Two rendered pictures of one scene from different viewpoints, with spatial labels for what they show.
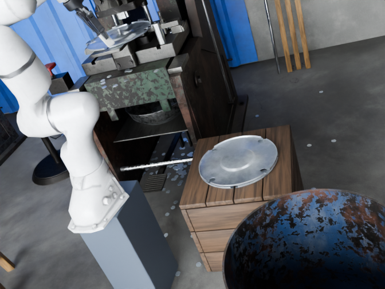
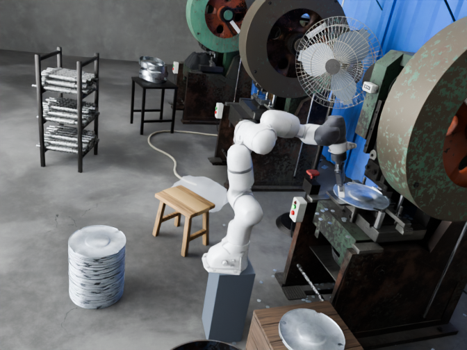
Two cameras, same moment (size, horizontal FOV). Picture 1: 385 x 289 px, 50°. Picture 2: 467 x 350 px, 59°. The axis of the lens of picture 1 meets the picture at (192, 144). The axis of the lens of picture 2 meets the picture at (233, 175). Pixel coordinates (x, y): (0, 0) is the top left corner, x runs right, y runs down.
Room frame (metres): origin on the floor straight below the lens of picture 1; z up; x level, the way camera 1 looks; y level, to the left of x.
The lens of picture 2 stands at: (-0.07, -0.81, 1.70)
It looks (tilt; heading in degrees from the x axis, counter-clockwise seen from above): 25 degrees down; 46
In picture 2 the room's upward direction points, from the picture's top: 10 degrees clockwise
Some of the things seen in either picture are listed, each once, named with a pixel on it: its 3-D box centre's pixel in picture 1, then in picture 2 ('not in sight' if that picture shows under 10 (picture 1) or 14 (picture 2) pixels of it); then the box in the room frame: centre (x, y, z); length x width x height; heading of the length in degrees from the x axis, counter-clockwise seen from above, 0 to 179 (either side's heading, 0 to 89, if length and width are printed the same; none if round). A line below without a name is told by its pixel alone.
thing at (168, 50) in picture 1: (137, 47); (374, 212); (1.90, 0.09, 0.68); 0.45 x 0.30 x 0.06; 68
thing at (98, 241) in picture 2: not in sight; (97, 240); (0.71, 0.94, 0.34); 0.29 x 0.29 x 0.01
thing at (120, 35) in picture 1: (118, 35); (361, 195); (1.78, 0.13, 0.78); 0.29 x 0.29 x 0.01
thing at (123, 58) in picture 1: (121, 54); (349, 206); (1.74, 0.15, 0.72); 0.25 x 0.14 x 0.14; 158
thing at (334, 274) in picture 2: (164, 113); (357, 266); (1.91, 0.08, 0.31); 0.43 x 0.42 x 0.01; 68
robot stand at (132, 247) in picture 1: (129, 244); (226, 297); (1.14, 0.34, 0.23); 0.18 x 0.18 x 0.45; 63
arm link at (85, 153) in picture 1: (79, 131); (244, 221); (1.13, 0.30, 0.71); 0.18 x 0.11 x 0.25; 71
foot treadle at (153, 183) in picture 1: (168, 156); (329, 291); (1.77, 0.14, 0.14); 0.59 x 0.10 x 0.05; 158
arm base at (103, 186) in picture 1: (90, 191); (227, 251); (1.10, 0.36, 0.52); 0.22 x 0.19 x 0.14; 153
